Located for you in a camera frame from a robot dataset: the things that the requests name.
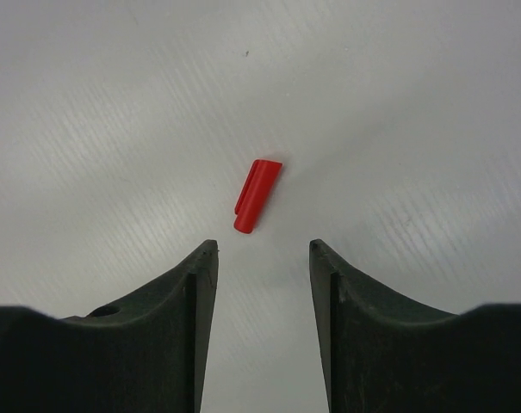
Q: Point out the red pen cap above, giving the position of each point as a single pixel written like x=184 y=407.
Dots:
x=255 y=193

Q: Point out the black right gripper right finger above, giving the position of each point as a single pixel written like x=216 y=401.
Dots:
x=384 y=352

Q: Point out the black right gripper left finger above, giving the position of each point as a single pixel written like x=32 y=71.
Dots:
x=144 y=352

